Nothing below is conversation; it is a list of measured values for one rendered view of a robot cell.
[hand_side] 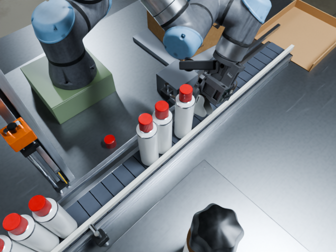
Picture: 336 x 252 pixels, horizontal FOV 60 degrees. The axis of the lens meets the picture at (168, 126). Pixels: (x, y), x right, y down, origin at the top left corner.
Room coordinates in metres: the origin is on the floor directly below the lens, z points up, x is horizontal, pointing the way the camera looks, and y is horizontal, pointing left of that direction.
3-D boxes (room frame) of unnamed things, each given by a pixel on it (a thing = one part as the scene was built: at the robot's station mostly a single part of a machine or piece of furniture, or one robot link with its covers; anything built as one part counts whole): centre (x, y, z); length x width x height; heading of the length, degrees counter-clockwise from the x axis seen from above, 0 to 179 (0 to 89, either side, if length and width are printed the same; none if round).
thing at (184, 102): (0.46, -0.04, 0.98); 0.05 x 0.05 x 0.20
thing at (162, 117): (0.41, 0.01, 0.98); 0.05 x 0.05 x 0.20
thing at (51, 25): (0.68, 0.31, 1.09); 0.13 x 0.12 x 0.14; 155
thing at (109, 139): (0.45, 0.18, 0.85); 0.03 x 0.03 x 0.03
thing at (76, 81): (0.67, 0.31, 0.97); 0.15 x 0.15 x 0.10
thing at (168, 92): (0.54, -0.01, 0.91); 0.07 x 0.03 x 0.17; 44
